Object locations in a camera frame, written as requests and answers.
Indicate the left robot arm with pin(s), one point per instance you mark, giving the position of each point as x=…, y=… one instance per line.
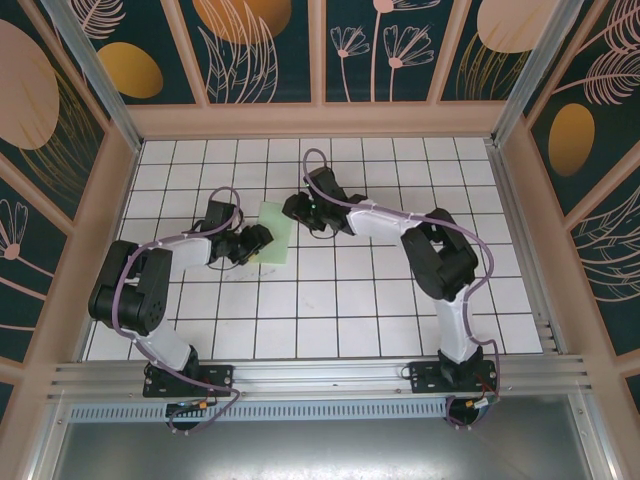
x=130, y=295

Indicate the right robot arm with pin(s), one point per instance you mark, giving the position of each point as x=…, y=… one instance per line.
x=440, y=260

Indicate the grey metal sheet panel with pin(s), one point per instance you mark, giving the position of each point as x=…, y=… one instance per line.
x=325, y=450

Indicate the small controller circuit board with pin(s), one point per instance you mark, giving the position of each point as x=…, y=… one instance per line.
x=482, y=402
x=192, y=406

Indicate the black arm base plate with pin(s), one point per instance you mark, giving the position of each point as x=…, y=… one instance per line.
x=220, y=377
x=425, y=375

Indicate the wide aluminium mounting rail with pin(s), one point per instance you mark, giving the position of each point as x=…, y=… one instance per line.
x=325, y=375

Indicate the aluminium table edge rail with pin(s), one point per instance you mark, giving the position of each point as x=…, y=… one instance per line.
x=510, y=200

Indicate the aluminium frame post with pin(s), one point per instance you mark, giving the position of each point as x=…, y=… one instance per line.
x=534, y=70
x=95, y=70

